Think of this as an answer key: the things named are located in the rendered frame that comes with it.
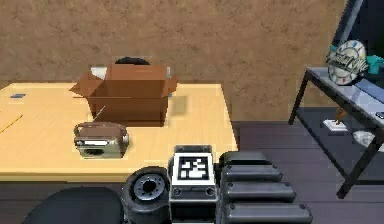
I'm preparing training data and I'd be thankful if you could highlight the brown cardboard box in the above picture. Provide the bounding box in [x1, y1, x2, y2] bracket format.
[69, 63, 179, 128]

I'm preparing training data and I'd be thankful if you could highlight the white mug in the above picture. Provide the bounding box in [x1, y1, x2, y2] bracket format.
[90, 66, 108, 80]

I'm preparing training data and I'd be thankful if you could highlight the small brown statue white base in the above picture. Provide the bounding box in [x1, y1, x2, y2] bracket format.
[322, 107, 349, 133]

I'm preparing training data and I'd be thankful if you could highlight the brown grey radio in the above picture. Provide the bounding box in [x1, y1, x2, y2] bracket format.
[73, 121, 130, 160]

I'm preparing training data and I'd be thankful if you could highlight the light wooden table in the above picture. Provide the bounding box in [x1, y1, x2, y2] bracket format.
[0, 82, 239, 183]

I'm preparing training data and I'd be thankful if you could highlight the round white teal clock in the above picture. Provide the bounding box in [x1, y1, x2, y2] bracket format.
[325, 39, 384, 87]

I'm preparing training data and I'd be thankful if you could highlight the black glass side table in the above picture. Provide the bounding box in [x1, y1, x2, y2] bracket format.
[288, 66, 384, 200]

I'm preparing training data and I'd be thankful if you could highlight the black office chair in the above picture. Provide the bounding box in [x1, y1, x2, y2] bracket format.
[20, 186, 126, 224]

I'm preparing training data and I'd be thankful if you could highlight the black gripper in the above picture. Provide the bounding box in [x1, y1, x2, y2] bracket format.
[121, 166, 172, 224]

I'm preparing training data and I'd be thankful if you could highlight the yellow pencil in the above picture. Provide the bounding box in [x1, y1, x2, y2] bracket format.
[0, 114, 24, 134]

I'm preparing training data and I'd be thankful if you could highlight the black round chair back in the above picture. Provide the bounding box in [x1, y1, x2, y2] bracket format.
[114, 56, 151, 66]

